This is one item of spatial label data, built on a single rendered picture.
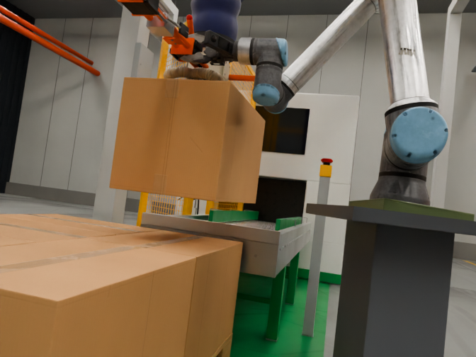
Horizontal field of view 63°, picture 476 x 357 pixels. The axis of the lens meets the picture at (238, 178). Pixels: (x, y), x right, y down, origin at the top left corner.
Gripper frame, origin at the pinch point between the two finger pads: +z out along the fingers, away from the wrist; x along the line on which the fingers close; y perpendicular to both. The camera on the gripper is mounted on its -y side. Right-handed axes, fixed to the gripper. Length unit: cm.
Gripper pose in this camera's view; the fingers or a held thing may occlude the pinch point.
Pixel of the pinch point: (183, 47)
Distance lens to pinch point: 145.7
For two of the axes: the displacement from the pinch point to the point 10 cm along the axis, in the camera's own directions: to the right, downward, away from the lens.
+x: 1.2, -9.9, 0.6
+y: 2.3, 0.8, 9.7
